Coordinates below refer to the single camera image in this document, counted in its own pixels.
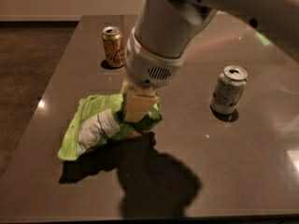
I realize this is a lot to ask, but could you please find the orange soda can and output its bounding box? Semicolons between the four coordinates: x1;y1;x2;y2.
102;26;125;68

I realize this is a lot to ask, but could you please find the green rice chip bag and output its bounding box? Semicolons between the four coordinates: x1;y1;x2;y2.
58;93;163;161

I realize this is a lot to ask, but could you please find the white green soda can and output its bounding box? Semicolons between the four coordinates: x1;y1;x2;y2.
210;65;248;115

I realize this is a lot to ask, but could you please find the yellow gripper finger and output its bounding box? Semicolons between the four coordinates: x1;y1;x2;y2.
123;91;158;123
121;70;132;93

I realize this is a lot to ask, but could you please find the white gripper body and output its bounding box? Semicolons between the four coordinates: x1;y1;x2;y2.
125;29;184;89

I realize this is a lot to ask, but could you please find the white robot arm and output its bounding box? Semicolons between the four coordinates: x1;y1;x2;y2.
122;0;299;122

